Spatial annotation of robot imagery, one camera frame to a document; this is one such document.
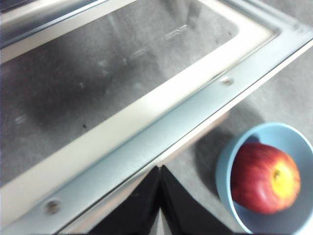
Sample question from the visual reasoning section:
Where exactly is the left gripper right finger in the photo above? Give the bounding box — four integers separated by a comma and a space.
160, 164, 237, 235

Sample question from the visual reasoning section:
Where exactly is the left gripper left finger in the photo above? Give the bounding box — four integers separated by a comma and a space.
89, 166, 161, 235

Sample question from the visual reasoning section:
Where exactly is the glass-windowed oven door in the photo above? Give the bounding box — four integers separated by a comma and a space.
0, 0, 313, 235

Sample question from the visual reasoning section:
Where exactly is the red yellow apple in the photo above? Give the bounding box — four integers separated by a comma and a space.
230, 142, 301, 215

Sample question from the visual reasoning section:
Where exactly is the blue ribbed bowl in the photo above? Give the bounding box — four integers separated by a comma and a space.
215, 121, 313, 235

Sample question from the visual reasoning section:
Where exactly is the cream Toshiba toaster oven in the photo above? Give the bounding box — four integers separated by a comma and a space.
0, 0, 108, 27

